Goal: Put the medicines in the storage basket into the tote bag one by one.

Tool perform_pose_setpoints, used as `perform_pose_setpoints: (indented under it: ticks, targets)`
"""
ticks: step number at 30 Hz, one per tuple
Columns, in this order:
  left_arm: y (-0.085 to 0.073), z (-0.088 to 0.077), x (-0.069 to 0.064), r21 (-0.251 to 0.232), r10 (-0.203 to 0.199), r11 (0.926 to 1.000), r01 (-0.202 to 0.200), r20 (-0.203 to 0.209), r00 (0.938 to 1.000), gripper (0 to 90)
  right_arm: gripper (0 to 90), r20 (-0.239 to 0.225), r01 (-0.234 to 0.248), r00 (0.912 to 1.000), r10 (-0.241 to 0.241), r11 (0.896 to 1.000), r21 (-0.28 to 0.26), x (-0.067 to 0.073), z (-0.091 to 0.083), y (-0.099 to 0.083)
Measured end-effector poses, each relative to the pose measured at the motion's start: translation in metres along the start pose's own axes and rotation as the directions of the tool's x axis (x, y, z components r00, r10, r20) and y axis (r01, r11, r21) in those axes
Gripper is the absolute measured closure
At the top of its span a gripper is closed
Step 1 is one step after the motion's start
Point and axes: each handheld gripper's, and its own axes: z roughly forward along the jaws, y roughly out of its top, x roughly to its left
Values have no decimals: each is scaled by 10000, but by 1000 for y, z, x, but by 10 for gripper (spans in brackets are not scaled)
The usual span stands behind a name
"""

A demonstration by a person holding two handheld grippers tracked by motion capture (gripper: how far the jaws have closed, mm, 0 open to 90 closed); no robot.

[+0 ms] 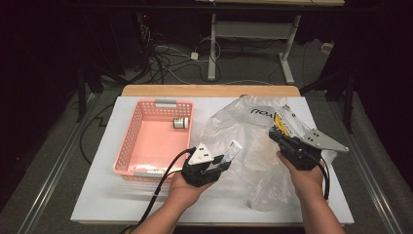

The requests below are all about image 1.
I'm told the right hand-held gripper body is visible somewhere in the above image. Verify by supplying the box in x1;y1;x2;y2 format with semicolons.
276;128;351;172

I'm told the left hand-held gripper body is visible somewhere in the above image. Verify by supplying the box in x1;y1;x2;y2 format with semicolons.
180;142;226;188

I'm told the clear plastic smiley bag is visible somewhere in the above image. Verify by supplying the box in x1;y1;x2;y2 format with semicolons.
194;95;339;213

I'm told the small green and white jar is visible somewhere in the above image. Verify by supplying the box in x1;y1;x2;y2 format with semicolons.
172;117;190;130

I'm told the pink plastic basket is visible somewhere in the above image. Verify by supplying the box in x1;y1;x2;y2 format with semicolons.
112;98;195;183

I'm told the person's right hand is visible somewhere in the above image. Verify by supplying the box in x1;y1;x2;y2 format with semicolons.
276;150;326;200

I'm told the person's left hand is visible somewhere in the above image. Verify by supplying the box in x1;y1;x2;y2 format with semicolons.
165;170;215;210

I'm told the black metal stand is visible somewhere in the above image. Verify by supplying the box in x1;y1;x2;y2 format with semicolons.
300;61;357;135
75;61;105;124

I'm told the white table board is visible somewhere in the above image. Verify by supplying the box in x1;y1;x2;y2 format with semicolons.
70;96;356;225

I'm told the white-legged desk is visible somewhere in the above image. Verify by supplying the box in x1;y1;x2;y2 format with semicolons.
194;0;346;86

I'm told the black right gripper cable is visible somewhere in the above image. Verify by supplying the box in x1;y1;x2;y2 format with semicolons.
311;155;331;201

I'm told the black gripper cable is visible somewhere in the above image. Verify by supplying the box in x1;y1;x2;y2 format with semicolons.
135;147;198;229
311;155;331;201

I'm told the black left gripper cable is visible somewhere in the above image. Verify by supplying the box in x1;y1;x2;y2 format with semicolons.
135;147;198;229

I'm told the aluminium floor rail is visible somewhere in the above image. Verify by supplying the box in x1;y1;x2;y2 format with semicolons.
16;92;98;234
332;96;407;234

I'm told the tangle of floor cables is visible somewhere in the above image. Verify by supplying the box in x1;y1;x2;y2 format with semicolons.
137;22;225;86

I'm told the black floor cable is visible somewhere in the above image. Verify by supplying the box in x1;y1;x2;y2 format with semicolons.
79;102;115;166

